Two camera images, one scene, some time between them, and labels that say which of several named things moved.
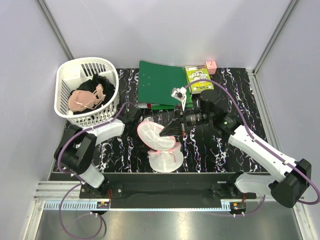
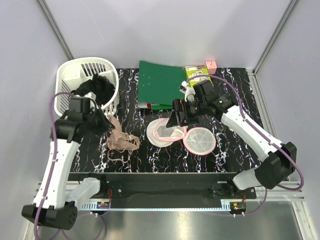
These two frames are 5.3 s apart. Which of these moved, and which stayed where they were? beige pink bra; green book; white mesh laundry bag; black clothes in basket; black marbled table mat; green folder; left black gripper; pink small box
Moved: left black gripper; white mesh laundry bag; beige pink bra
Stayed: black marbled table mat; pink small box; green book; black clothes in basket; green folder
